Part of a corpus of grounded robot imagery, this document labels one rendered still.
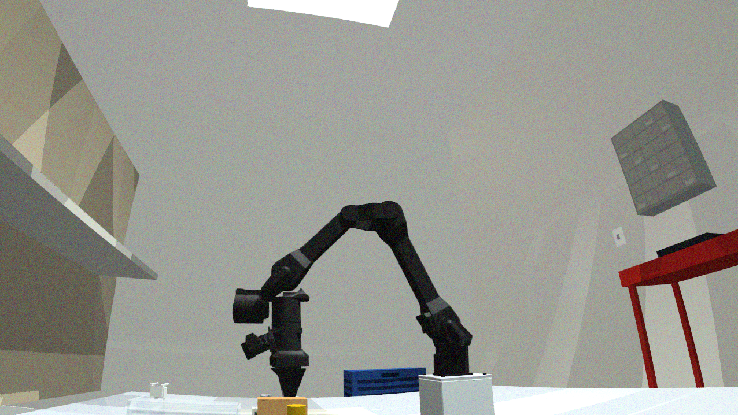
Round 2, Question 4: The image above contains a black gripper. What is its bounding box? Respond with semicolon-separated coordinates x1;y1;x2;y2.
269;322;309;397

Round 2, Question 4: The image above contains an orange and pale yellow rectangular block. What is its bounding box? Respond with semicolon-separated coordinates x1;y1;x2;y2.
257;397;308;415

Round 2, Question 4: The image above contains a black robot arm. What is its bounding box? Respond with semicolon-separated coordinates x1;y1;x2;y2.
233;201;474;377

